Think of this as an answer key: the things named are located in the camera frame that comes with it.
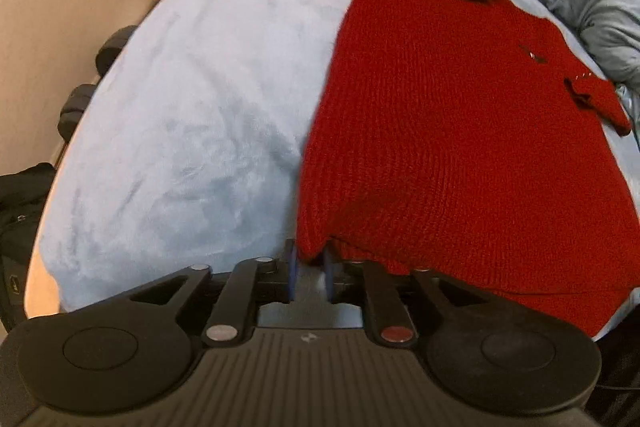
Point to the light blue fleece blanket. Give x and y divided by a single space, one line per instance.
190 132

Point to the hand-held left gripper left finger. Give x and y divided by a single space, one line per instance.
293 274

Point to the grey-blue crumpled cloth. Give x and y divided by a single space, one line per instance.
590 7

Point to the black bag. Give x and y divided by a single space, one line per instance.
22 217

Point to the red knitted sweater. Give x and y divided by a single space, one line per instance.
450 132

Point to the black rounded object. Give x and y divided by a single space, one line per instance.
77 109
114 49

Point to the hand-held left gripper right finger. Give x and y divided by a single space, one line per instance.
330 278

